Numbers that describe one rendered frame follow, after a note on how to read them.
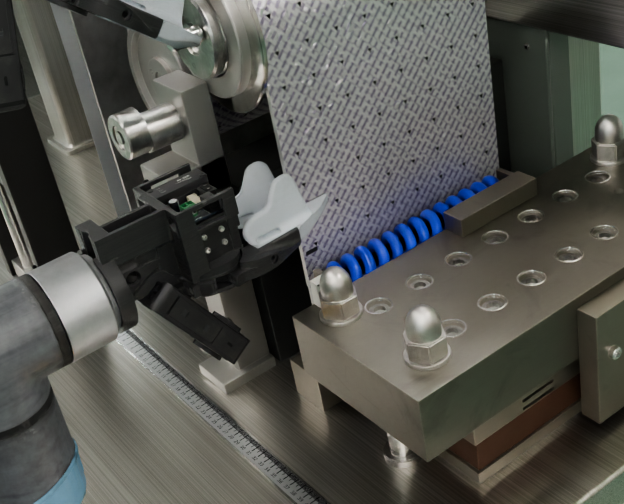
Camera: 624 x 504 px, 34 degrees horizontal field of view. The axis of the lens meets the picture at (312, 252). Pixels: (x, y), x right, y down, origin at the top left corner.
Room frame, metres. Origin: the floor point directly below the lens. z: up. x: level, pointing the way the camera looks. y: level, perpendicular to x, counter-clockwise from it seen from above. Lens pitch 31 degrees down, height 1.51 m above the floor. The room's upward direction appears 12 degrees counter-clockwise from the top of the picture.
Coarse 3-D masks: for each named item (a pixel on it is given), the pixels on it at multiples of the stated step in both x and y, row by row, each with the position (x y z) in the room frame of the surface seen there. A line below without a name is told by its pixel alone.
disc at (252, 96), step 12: (240, 0) 0.76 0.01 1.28; (240, 12) 0.76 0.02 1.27; (252, 12) 0.75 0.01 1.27; (252, 24) 0.75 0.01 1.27; (252, 36) 0.75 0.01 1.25; (252, 48) 0.75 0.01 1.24; (264, 48) 0.74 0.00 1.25; (252, 60) 0.76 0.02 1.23; (264, 60) 0.74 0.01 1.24; (252, 72) 0.76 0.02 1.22; (264, 72) 0.75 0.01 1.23; (252, 84) 0.76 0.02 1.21; (264, 84) 0.75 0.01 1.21; (216, 96) 0.82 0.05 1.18; (240, 96) 0.79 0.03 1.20; (252, 96) 0.77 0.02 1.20; (228, 108) 0.81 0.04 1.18; (240, 108) 0.79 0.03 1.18; (252, 108) 0.77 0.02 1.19
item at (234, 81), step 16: (224, 0) 0.76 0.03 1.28; (224, 16) 0.76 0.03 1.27; (240, 16) 0.76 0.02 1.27; (224, 32) 0.77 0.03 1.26; (240, 32) 0.75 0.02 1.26; (240, 48) 0.75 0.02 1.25; (240, 64) 0.76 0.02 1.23; (208, 80) 0.81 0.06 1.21; (224, 80) 0.78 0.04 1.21; (240, 80) 0.76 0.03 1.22; (224, 96) 0.79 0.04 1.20
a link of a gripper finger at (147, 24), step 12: (72, 0) 0.69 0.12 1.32; (84, 0) 0.69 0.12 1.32; (96, 0) 0.69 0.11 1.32; (108, 0) 0.70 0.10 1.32; (120, 0) 0.71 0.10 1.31; (96, 12) 0.69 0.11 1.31; (108, 12) 0.69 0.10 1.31; (120, 12) 0.70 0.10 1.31; (132, 12) 0.70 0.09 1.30; (144, 12) 0.72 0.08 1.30; (132, 24) 0.70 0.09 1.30; (144, 24) 0.71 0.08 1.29; (156, 24) 0.72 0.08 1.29; (156, 36) 0.72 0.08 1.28
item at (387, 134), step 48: (384, 48) 0.81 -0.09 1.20; (432, 48) 0.84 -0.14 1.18; (480, 48) 0.87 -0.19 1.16; (288, 96) 0.76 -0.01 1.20; (336, 96) 0.79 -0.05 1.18; (384, 96) 0.81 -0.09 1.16; (432, 96) 0.84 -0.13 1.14; (480, 96) 0.86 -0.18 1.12; (288, 144) 0.76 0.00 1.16; (336, 144) 0.78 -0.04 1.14; (384, 144) 0.81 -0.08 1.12; (432, 144) 0.83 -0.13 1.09; (480, 144) 0.86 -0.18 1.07; (336, 192) 0.78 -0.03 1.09; (384, 192) 0.80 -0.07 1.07; (432, 192) 0.83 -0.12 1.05; (336, 240) 0.77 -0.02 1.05
